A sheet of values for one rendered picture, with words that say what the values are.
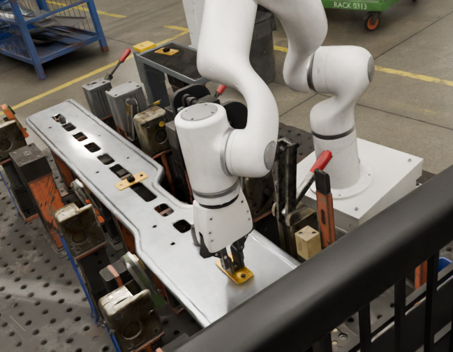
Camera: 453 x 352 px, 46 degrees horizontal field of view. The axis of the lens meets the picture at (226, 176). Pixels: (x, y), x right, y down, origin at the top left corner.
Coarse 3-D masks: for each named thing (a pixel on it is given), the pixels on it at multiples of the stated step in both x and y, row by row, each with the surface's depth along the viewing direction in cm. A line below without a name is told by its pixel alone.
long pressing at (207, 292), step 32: (32, 128) 178; (96, 128) 169; (64, 160) 155; (96, 160) 151; (128, 160) 147; (96, 192) 137; (128, 192) 134; (160, 192) 131; (128, 224) 123; (160, 224) 120; (160, 256) 111; (192, 256) 109; (256, 256) 105; (288, 256) 103; (192, 288) 101; (224, 288) 100; (256, 288) 98
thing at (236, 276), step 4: (232, 260) 105; (216, 264) 105; (220, 264) 104; (236, 264) 102; (236, 268) 102; (240, 268) 102; (244, 268) 102; (228, 272) 102; (236, 272) 102; (240, 272) 101; (244, 272) 101; (248, 272) 101; (252, 272) 101; (232, 276) 101; (236, 276) 101; (240, 276) 101; (248, 276) 100; (252, 276) 100; (236, 280) 100; (240, 280) 100; (244, 280) 100
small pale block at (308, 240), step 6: (306, 228) 100; (312, 228) 100; (300, 234) 99; (306, 234) 99; (312, 234) 98; (318, 234) 98; (300, 240) 99; (306, 240) 97; (312, 240) 98; (318, 240) 99; (300, 246) 100; (306, 246) 98; (312, 246) 98; (318, 246) 100; (300, 252) 101; (306, 252) 99; (312, 252) 99; (306, 258) 100
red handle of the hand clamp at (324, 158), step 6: (324, 150) 106; (324, 156) 105; (330, 156) 105; (318, 162) 105; (324, 162) 105; (312, 168) 105; (318, 168) 105; (324, 168) 106; (312, 174) 105; (306, 180) 105; (312, 180) 105; (300, 186) 105; (306, 186) 105; (300, 192) 105; (300, 198) 105; (282, 210) 105
